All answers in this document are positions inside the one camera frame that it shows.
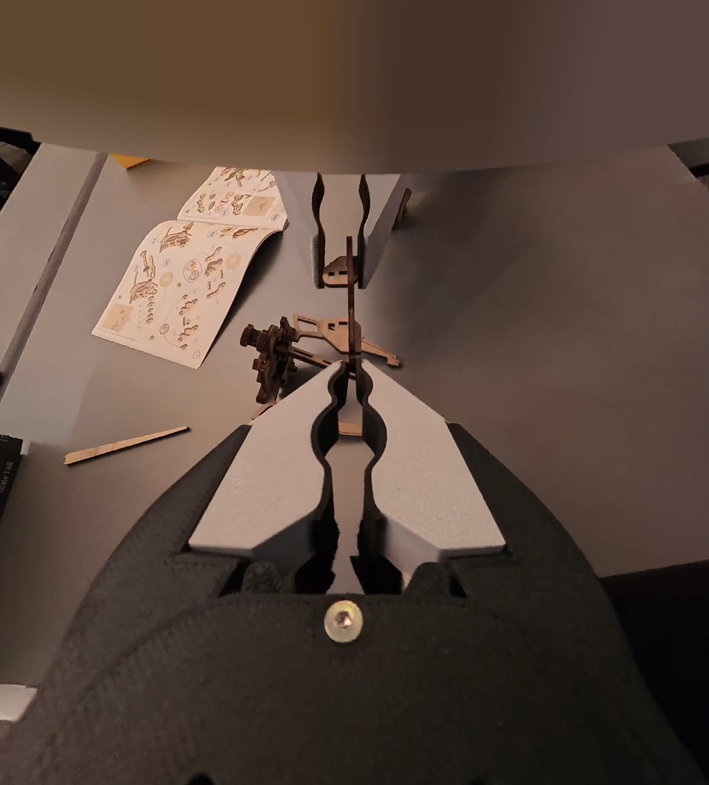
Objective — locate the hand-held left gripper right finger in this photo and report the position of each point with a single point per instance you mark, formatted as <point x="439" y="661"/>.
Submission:
<point x="434" y="490"/>

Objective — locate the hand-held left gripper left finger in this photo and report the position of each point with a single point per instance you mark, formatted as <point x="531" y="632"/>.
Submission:
<point x="268" y="478"/>

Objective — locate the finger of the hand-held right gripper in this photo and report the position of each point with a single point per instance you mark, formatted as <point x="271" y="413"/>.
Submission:
<point x="385" y="202"/>
<point x="298" y="199"/>

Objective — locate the small rounded wooden part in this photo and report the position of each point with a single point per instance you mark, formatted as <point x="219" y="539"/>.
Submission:
<point x="336" y="273"/>

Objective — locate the dark wooden gear assembly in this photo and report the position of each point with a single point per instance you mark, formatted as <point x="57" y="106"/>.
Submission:
<point x="273" y="359"/>

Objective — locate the thin dark wooden plate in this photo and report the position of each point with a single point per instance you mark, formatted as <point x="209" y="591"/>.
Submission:
<point x="350" y="319"/>

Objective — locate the wooden skid frame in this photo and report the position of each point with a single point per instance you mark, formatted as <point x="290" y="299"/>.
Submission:
<point x="333" y="331"/>

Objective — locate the light flat wooden part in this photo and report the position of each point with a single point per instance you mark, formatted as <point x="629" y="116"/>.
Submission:
<point x="349" y="429"/>

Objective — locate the tapered wooden stick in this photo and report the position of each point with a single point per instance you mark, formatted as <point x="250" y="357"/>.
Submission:
<point x="127" y="444"/>

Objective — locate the illustrated instruction booklet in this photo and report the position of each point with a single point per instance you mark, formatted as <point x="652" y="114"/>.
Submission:
<point x="170" y="288"/>

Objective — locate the yellow paper piece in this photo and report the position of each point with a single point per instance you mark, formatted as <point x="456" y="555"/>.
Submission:
<point x="129" y="161"/>

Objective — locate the dark chair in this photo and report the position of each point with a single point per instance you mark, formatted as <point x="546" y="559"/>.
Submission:
<point x="707" y="156"/>

